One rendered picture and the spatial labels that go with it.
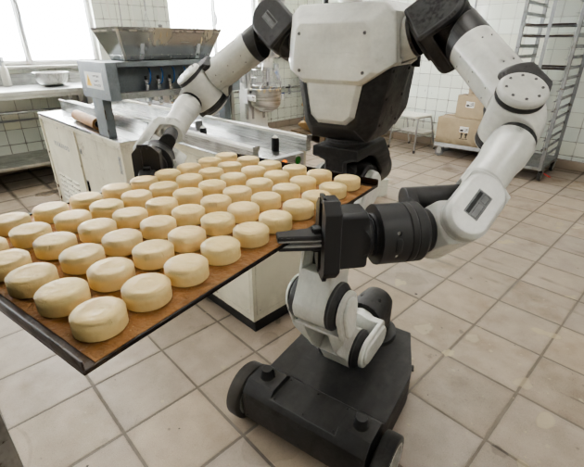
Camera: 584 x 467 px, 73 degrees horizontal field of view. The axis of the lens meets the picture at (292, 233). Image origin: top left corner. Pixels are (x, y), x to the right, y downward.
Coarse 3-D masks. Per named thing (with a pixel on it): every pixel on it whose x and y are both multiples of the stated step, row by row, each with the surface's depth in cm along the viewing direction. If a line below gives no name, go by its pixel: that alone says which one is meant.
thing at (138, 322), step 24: (360, 192) 74; (144, 240) 56; (240, 264) 50; (0, 288) 45; (192, 288) 45; (144, 312) 41; (168, 312) 41; (72, 336) 37; (120, 336) 37; (96, 360) 34
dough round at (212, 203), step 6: (204, 198) 65; (210, 198) 65; (216, 198) 65; (222, 198) 65; (228, 198) 65; (204, 204) 63; (210, 204) 63; (216, 204) 63; (222, 204) 63; (228, 204) 64; (210, 210) 63; (216, 210) 63; (222, 210) 64
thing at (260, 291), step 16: (176, 144) 185; (256, 144) 181; (272, 144) 167; (192, 160) 179; (304, 160) 175; (272, 256) 178; (288, 256) 187; (256, 272) 174; (272, 272) 182; (288, 272) 191; (224, 288) 194; (240, 288) 183; (256, 288) 177; (272, 288) 185; (224, 304) 205; (240, 304) 188; (256, 304) 181; (272, 304) 189; (240, 320) 199; (256, 320) 184; (272, 320) 198
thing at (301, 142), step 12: (132, 108) 273; (144, 108) 260; (156, 108) 249; (168, 108) 239; (204, 120) 216; (216, 120) 208; (228, 120) 201; (228, 132) 203; (240, 132) 196; (252, 132) 190; (264, 132) 184; (276, 132) 178; (288, 132) 176; (288, 144) 175; (300, 144) 170
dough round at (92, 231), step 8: (80, 224) 56; (88, 224) 56; (96, 224) 56; (104, 224) 56; (112, 224) 56; (80, 232) 54; (88, 232) 54; (96, 232) 54; (104, 232) 54; (88, 240) 54; (96, 240) 54
